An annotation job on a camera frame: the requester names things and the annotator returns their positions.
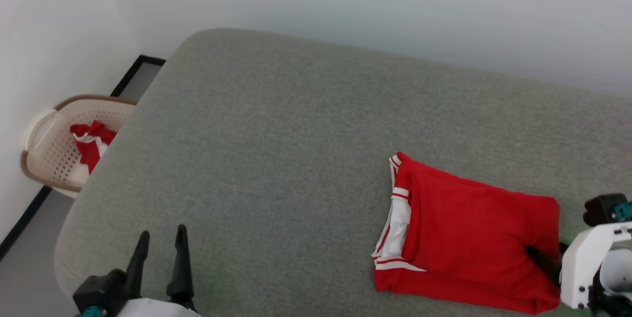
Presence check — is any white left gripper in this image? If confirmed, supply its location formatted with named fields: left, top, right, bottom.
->
left=116, top=224, right=200, bottom=317

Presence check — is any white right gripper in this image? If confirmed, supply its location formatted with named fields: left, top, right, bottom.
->
left=525, top=222, right=632, bottom=309

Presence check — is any red white-trimmed garment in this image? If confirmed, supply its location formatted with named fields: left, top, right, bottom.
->
left=371, top=152, right=562, bottom=316

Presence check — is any red garment in basket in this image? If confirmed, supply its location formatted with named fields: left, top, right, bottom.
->
left=70, top=120, right=118, bottom=175

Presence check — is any beige perforated laundry basket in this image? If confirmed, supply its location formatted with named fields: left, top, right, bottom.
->
left=21, top=95, right=138, bottom=199

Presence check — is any black floor edge strip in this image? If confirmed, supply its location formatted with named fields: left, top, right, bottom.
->
left=0, top=54, right=166, bottom=261

